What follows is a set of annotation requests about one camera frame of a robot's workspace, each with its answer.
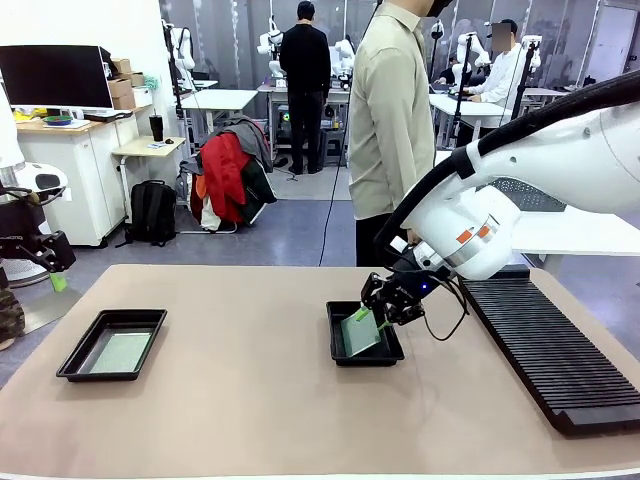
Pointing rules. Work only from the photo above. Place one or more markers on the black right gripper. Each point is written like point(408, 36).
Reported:
point(415, 280)

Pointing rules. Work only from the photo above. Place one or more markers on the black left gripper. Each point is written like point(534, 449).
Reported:
point(20, 230)

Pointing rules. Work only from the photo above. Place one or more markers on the glass plate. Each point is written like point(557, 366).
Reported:
point(121, 352)
point(361, 335)

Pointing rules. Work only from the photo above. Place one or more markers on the black ESD tray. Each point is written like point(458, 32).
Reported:
point(390, 352)
point(75, 360)

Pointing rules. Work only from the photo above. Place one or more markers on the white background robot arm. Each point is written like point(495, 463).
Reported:
point(345, 57)
point(272, 47)
point(475, 47)

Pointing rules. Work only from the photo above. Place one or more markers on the person's right forearm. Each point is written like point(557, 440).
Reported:
point(402, 210)

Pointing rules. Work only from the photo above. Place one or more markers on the person's right hand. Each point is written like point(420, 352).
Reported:
point(411, 238)

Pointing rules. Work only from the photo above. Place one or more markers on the camouflage bag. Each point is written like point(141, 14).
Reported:
point(10, 320)

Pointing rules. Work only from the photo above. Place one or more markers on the white wooden-top cabinet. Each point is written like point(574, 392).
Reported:
point(85, 170)

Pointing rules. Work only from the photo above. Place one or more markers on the black backpack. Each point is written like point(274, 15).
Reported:
point(152, 212)

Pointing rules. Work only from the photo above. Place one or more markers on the green bowl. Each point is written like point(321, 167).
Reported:
point(58, 120)

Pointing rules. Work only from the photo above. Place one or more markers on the small light wood desk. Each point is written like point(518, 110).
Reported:
point(147, 147)

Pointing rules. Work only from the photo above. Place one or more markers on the black tumbler with straw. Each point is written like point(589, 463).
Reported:
point(156, 129)

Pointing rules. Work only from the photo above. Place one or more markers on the black slotted board rack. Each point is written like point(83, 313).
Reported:
point(550, 345)

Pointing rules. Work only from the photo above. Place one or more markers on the grey mesh basket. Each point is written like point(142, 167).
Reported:
point(530, 197)

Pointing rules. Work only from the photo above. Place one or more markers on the person in beige shirt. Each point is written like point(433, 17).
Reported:
point(390, 125)

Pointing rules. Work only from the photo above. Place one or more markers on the large cardboard box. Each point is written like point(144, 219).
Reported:
point(119, 87)

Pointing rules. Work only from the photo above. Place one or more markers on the black computer monitor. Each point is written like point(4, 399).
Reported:
point(55, 75)

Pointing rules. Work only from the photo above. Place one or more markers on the white storage box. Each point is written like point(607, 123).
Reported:
point(142, 96)

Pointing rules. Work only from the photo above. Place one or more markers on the red jacket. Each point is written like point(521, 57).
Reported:
point(225, 175)

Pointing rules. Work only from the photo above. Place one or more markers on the white side table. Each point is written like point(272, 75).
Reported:
point(575, 235)

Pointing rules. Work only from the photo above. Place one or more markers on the small cardboard box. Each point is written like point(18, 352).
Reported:
point(121, 66)

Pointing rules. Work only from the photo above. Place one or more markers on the white background work table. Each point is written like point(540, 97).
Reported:
point(465, 107)
point(217, 99)

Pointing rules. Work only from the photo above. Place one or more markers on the grey jacket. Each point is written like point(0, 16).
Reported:
point(250, 137)

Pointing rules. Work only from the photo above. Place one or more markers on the person in black clothes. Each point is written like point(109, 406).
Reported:
point(305, 75)

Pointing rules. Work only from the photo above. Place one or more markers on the person in white shirt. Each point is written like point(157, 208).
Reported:
point(502, 75)

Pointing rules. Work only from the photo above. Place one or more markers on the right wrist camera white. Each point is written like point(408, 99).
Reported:
point(427, 257)

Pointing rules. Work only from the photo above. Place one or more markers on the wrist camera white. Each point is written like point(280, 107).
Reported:
point(45, 181)
point(427, 257)

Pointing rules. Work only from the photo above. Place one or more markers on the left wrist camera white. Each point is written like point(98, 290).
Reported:
point(45, 181)

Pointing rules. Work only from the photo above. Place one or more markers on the black camera tripod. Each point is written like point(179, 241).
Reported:
point(461, 90)
point(526, 80)

